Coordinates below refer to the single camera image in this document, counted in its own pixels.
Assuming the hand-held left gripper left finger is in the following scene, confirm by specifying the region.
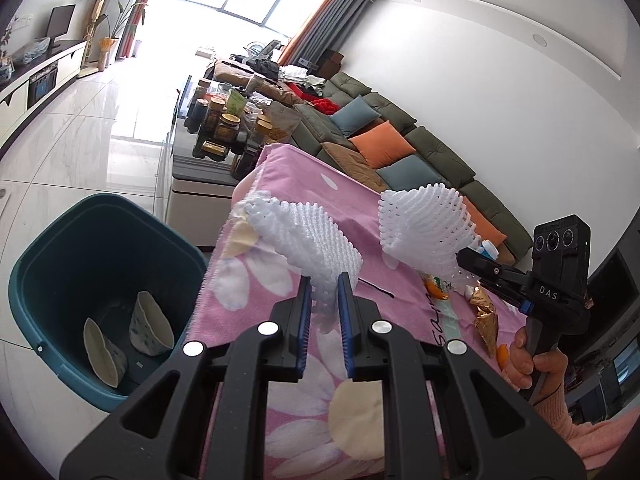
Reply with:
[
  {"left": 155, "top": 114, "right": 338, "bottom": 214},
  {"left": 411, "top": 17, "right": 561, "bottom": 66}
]
[{"left": 59, "top": 275, "right": 313, "bottom": 480}]

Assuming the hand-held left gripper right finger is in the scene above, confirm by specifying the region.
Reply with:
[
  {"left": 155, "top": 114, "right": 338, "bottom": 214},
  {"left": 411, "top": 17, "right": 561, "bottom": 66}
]
[{"left": 337, "top": 272, "right": 587, "bottom": 480}]

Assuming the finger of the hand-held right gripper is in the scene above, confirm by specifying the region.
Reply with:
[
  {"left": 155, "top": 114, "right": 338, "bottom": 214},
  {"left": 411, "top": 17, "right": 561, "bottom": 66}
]
[
  {"left": 477, "top": 280, "right": 531, "bottom": 313},
  {"left": 456, "top": 247, "right": 531, "bottom": 291}
]

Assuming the large gold foil wrapper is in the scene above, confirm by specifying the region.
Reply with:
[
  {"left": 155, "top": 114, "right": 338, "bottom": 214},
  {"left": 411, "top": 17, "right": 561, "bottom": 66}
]
[{"left": 474, "top": 310, "right": 502, "bottom": 358}]

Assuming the white foam fruit net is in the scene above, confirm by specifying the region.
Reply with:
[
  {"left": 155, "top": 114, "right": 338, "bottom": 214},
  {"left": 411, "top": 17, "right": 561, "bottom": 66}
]
[
  {"left": 377, "top": 182, "right": 488, "bottom": 281},
  {"left": 232, "top": 192, "right": 363, "bottom": 333}
]

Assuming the teal plastic bin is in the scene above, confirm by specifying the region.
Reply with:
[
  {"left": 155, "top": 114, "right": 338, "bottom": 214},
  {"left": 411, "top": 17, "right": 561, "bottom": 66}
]
[{"left": 7, "top": 192, "right": 211, "bottom": 413}]

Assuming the person's right forearm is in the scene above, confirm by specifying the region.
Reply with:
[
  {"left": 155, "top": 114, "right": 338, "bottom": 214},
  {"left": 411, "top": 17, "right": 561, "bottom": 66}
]
[{"left": 532, "top": 350, "right": 640, "bottom": 471}]

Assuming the person's right hand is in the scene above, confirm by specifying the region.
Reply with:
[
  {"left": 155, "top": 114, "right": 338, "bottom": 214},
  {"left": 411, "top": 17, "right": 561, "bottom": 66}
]
[{"left": 505, "top": 327, "right": 538, "bottom": 392}]

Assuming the orange cushion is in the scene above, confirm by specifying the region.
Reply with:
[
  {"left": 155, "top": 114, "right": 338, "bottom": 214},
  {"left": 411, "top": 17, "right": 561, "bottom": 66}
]
[
  {"left": 462, "top": 195, "right": 507, "bottom": 248},
  {"left": 348, "top": 121, "right": 416, "bottom": 168}
]

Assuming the dark cabinet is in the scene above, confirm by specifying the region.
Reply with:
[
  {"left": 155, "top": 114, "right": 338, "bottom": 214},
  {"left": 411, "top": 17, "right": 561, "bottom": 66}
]
[{"left": 575, "top": 245, "right": 640, "bottom": 421}]

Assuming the blue cushion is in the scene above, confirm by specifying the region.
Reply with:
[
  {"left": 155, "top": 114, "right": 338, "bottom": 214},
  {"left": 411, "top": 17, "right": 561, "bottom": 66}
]
[
  {"left": 375, "top": 155, "right": 451, "bottom": 191},
  {"left": 330, "top": 95, "right": 383, "bottom": 138}
]

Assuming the green sofa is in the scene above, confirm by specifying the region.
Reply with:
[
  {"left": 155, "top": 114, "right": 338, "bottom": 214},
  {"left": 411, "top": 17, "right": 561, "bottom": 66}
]
[{"left": 290, "top": 72, "right": 533, "bottom": 263}]

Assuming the pink floral blanket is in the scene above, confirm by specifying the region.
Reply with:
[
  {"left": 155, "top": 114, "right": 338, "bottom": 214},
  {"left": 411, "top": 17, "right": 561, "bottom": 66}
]
[{"left": 185, "top": 142, "right": 531, "bottom": 480}]

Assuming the torn paper cup half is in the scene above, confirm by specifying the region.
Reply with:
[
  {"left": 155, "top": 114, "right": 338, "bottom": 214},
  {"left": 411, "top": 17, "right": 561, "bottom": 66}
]
[
  {"left": 129, "top": 291, "right": 175, "bottom": 357},
  {"left": 82, "top": 317, "right": 129, "bottom": 388}
]

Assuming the brown sofa throw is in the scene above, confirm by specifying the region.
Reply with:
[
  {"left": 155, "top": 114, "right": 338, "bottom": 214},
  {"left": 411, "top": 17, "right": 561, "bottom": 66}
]
[{"left": 320, "top": 142, "right": 388, "bottom": 193}]

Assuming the glass coffee table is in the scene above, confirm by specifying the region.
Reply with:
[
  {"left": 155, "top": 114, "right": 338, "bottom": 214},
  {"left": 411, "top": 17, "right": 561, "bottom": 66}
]
[{"left": 167, "top": 75, "right": 263, "bottom": 251}]

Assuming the group of jars and packets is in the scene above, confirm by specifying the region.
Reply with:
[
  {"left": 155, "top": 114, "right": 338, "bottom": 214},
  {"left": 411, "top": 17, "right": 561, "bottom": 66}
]
[{"left": 187, "top": 77, "right": 303, "bottom": 176}]

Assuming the pile of clothes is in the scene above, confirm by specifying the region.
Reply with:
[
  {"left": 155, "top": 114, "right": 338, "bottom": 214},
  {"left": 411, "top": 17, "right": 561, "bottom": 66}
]
[{"left": 212, "top": 40, "right": 341, "bottom": 106}]

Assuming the brown box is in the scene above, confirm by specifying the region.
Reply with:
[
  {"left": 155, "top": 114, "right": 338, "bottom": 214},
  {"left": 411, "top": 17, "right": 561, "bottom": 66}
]
[{"left": 320, "top": 49, "right": 346, "bottom": 77}]

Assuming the orange and grey curtain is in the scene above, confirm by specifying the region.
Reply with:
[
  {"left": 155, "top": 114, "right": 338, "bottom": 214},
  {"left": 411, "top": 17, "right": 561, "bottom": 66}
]
[
  {"left": 117, "top": 0, "right": 168, "bottom": 61},
  {"left": 277, "top": 0, "right": 373, "bottom": 68}
]

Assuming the potted green plant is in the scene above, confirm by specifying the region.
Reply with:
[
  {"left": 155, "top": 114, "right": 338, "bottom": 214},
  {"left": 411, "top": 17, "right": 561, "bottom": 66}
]
[{"left": 97, "top": 0, "right": 149, "bottom": 68}]

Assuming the white cabinet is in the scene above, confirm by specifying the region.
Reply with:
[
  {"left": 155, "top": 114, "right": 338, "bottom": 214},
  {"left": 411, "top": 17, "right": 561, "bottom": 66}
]
[{"left": 0, "top": 40, "right": 88, "bottom": 151}]

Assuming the black monitor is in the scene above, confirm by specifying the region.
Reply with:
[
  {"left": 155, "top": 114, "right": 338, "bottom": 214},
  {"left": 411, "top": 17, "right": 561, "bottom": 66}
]
[{"left": 46, "top": 4, "right": 77, "bottom": 41}]

